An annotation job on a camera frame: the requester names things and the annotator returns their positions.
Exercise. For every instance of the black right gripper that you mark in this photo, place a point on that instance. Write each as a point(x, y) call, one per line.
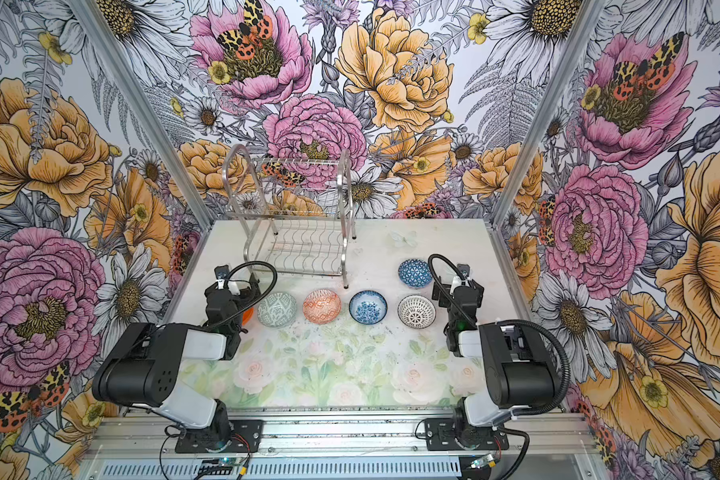
point(459, 302)

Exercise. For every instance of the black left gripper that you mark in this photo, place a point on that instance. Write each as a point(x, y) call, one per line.
point(223, 306)

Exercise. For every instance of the aluminium mounting rail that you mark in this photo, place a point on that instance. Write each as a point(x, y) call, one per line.
point(333, 432)

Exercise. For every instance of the green patterned bowl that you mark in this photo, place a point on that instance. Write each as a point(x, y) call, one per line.
point(277, 310)

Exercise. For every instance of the dark blue dotted bowl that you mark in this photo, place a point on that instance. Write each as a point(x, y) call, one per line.
point(414, 273)

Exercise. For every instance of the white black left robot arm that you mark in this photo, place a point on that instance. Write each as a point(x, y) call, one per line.
point(142, 369)

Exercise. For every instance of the orange patterned bowl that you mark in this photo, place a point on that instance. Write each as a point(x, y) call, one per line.
point(322, 306)

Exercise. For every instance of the steel two-tier dish rack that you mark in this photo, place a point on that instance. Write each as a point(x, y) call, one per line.
point(297, 213)

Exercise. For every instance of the blue floral bowl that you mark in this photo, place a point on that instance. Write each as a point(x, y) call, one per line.
point(368, 307)

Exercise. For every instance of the aluminium frame post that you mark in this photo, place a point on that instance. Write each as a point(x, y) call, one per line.
point(582, 30)
point(98, 32)

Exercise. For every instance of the left aluminium frame post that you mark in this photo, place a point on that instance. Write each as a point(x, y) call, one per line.
point(98, 32)

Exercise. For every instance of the right aluminium frame post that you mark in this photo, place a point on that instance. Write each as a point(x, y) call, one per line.
point(582, 30)

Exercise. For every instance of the plain orange bowl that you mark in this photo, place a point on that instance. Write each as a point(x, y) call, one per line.
point(247, 316)

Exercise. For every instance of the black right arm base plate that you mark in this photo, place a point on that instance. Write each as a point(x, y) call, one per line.
point(441, 434)

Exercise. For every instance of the white perforated vent strip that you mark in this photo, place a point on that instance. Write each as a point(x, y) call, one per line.
point(291, 468)

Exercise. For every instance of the green circuit board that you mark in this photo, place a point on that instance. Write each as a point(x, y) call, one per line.
point(224, 468)

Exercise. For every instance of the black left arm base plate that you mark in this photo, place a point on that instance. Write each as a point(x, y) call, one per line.
point(240, 436)

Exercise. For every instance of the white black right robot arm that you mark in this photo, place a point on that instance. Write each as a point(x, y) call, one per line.
point(526, 370)

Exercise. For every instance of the white brown lattice bowl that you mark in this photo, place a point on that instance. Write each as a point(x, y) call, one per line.
point(416, 312)

